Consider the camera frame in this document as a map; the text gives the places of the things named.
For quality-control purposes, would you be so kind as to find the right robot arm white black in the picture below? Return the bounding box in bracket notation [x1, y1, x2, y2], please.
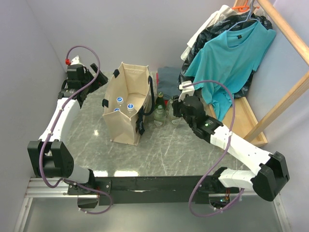
[172, 96, 290, 202]

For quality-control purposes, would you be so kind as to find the beige canvas tote bag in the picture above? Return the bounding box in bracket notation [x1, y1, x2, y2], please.
[102, 63, 155, 145]

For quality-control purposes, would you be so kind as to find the blue wire hanger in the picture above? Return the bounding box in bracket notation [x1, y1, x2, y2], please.
[226, 4, 263, 32]

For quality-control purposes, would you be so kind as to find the aluminium rail frame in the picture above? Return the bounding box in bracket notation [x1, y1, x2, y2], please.
[15, 178, 291, 232]

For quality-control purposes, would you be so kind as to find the wooden clothes rack frame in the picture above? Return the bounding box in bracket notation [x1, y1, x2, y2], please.
[206, 0, 309, 147]

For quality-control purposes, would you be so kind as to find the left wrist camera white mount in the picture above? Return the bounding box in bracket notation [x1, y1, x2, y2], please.
[65, 56, 82, 66]

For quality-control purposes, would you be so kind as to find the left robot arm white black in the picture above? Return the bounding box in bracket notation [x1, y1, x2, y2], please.
[27, 63, 108, 194]

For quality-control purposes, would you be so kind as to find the white garment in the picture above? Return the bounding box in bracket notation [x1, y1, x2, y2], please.
[181, 5, 238, 61]

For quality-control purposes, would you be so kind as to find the clear glass bottle silver cap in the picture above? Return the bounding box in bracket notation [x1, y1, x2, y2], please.
[169, 107, 181, 126]

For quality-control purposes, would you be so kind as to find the folded red cloth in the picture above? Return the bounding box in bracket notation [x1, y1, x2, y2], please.
[156, 72, 159, 90]

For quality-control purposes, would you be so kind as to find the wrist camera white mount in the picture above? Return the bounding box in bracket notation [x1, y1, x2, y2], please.
[178, 81, 195, 102]
[65, 56, 82, 66]

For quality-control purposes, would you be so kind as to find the teal t-shirt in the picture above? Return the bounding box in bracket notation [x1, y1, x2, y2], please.
[184, 22, 276, 121]

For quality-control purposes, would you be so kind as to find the orange hanger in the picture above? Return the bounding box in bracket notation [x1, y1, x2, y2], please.
[232, 4, 250, 12]

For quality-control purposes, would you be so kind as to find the folded grey cloth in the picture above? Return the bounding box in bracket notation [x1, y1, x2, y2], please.
[157, 67, 190, 101]

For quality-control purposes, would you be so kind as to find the plastic water bottle blue cap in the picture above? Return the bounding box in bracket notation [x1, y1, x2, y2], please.
[116, 97, 125, 107]

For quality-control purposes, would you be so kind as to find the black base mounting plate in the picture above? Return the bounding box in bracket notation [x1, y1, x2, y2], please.
[67, 175, 242, 209]

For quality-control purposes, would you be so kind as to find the clear Chang bottle green cap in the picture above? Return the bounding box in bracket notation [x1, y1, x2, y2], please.
[166, 98, 174, 117]

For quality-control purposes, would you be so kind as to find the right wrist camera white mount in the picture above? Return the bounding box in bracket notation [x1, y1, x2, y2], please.
[178, 81, 195, 102]

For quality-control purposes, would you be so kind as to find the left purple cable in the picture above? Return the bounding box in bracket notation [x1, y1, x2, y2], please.
[40, 45, 113, 215]

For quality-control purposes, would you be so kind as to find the dark patterned garment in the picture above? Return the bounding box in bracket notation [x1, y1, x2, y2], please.
[177, 13, 273, 99]

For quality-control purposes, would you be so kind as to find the green Perrier glass bottle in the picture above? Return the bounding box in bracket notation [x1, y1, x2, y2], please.
[155, 92, 166, 110]

